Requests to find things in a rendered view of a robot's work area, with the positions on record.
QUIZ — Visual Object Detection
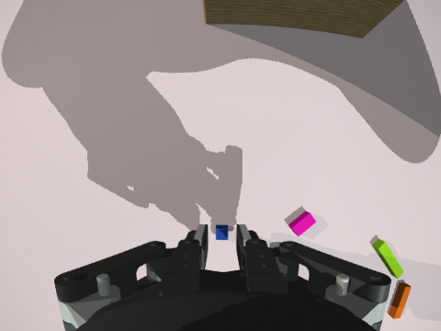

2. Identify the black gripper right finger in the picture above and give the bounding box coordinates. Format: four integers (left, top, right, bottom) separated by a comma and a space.
236, 224, 391, 331

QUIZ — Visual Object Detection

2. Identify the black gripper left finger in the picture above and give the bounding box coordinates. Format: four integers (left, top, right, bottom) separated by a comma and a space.
54, 224, 209, 331

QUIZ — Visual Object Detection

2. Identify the lime green rod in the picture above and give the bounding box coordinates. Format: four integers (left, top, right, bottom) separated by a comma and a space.
372, 239, 404, 279

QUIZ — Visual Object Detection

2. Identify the orange rod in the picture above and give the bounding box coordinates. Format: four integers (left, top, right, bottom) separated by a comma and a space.
388, 282, 411, 319

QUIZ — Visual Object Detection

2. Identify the magenta rectangular block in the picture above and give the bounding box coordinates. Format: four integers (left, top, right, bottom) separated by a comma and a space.
288, 211, 316, 236

